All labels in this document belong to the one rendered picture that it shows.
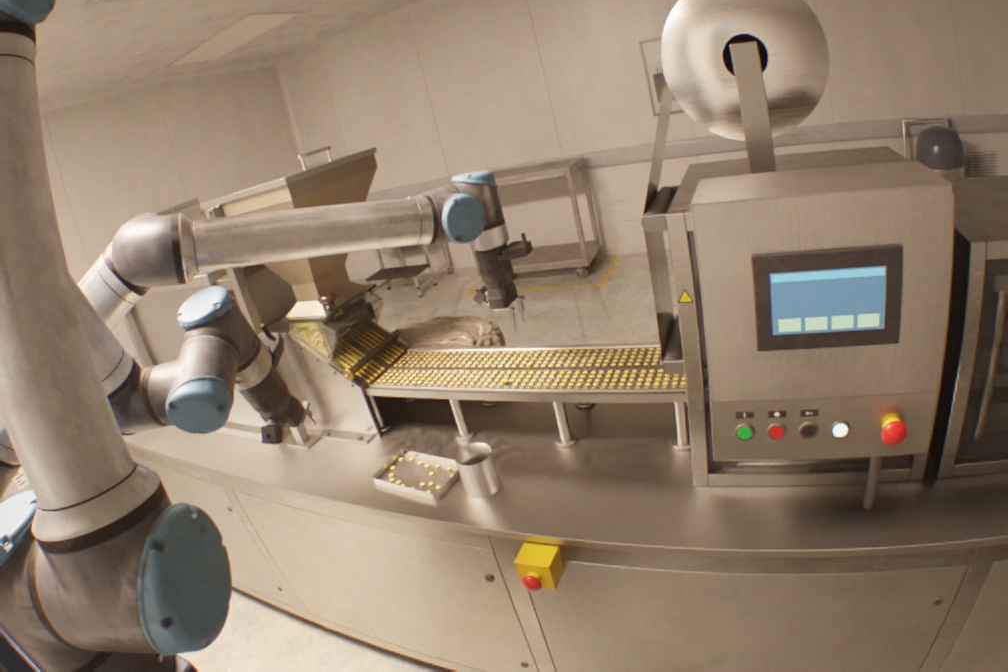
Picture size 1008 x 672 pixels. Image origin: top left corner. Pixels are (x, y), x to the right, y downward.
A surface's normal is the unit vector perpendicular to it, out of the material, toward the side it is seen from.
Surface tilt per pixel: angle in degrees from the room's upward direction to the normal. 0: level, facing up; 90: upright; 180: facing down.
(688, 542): 0
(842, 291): 90
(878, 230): 90
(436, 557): 90
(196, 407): 115
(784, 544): 0
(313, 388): 90
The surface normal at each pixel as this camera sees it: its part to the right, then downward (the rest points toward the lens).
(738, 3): -0.39, 0.40
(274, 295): 0.89, -0.06
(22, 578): -0.12, -0.46
